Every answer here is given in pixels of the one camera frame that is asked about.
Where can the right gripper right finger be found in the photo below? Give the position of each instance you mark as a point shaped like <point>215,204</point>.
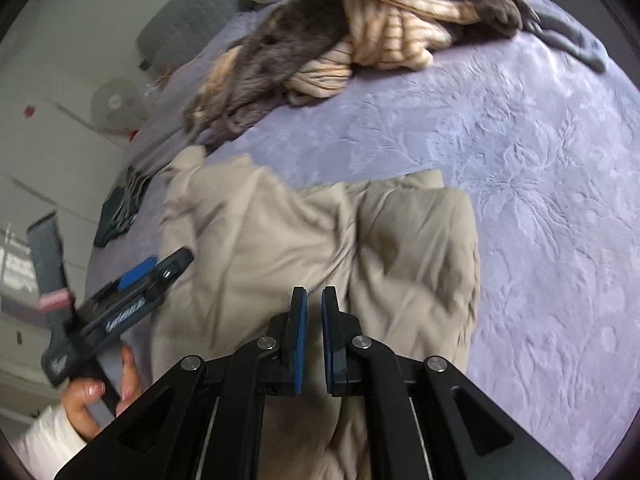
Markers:
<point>425,419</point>

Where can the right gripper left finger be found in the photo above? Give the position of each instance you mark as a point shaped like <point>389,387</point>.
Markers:
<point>203,419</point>

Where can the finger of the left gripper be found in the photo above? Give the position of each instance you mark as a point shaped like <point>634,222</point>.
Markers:
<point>137,273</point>
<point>165,274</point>

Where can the beige puffer jacket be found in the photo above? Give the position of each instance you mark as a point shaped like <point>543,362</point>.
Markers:
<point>401,253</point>

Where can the white sleeve left forearm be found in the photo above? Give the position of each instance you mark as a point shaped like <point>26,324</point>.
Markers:
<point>49,444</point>

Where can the person left hand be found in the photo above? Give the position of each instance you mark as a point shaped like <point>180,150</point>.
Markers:
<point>82,392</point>

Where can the dark teal folded cloth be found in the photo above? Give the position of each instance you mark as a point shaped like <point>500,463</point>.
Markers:
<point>121,206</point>

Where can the white glossy wardrobe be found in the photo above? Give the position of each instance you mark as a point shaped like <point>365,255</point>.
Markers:
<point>53,159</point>

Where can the white standing fan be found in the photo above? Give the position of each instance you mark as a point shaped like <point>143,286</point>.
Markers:
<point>117,107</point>

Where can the grey quilted headboard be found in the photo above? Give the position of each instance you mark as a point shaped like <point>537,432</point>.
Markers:
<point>181,29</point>

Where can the lavender embossed bedspread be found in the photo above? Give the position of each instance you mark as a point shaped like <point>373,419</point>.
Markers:
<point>547,151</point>

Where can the cream striped sweater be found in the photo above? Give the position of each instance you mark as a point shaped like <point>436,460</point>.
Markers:
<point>384,35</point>

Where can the dark grey-blue garment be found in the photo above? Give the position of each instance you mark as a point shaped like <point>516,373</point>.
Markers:
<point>550,24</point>

